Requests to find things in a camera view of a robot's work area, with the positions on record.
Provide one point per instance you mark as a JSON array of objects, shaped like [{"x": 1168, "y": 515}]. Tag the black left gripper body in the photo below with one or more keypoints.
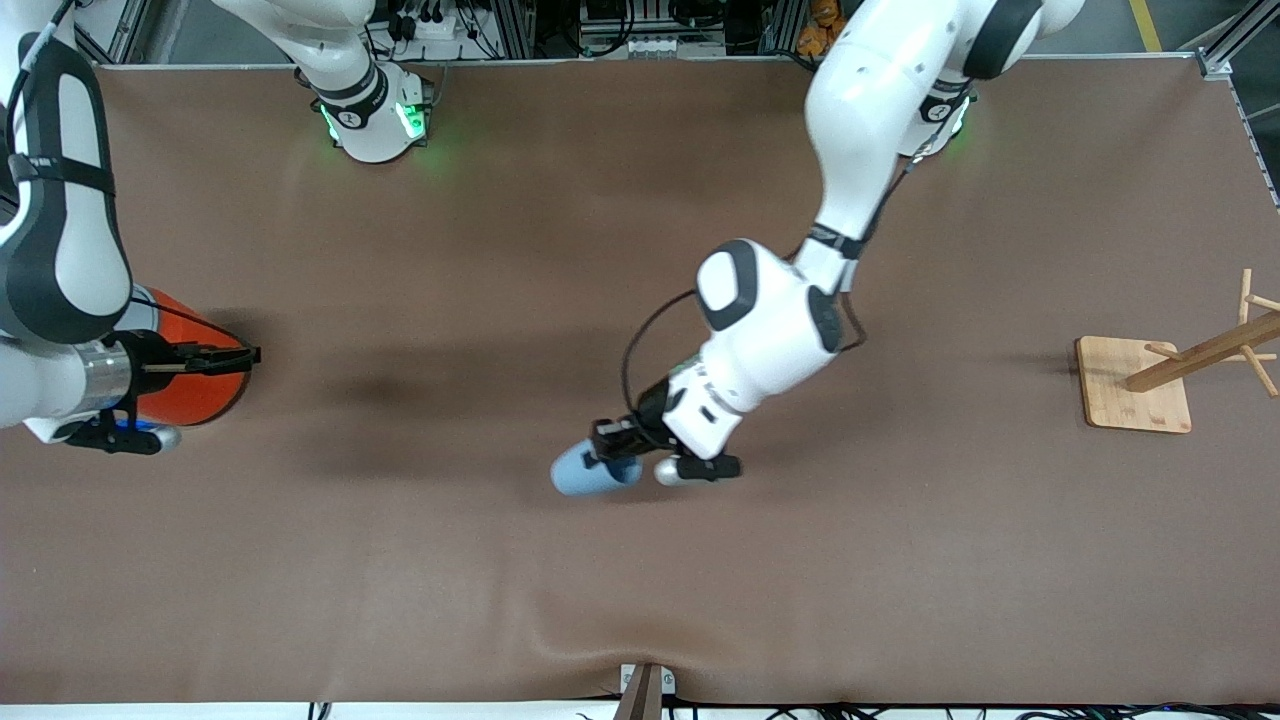
[{"x": 652, "y": 404}]

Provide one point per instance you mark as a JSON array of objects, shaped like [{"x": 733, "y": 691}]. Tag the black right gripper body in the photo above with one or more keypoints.
[{"x": 153, "y": 353}]

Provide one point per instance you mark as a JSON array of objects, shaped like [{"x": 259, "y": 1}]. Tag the light blue plastic cup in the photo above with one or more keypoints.
[{"x": 590, "y": 478}]

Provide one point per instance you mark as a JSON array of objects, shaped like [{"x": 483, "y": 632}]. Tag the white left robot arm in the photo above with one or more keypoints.
[{"x": 780, "y": 320}]

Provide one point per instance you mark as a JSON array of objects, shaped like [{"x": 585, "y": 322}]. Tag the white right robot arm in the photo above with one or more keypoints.
[{"x": 60, "y": 250}]

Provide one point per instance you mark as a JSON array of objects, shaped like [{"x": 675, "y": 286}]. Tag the orange can with grey lid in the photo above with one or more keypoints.
[{"x": 205, "y": 395}]

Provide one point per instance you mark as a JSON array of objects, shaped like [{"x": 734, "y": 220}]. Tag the brown table cover cloth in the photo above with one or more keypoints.
[{"x": 500, "y": 250}]

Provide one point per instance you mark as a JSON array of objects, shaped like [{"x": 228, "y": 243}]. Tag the white power strip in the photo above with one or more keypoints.
[{"x": 675, "y": 46}]

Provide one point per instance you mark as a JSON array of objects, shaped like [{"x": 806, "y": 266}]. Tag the orange snack bags pile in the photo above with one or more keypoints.
[{"x": 822, "y": 25}]

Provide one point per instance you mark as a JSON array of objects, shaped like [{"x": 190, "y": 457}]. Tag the wooden mug tree stand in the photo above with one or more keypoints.
[{"x": 1135, "y": 385}]

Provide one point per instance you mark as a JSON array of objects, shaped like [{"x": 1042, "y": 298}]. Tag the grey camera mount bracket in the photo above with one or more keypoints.
[{"x": 642, "y": 690}]

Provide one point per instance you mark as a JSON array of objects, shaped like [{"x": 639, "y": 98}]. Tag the aluminium frame profile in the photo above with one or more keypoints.
[
  {"x": 100, "y": 35},
  {"x": 1235, "y": 45}
]

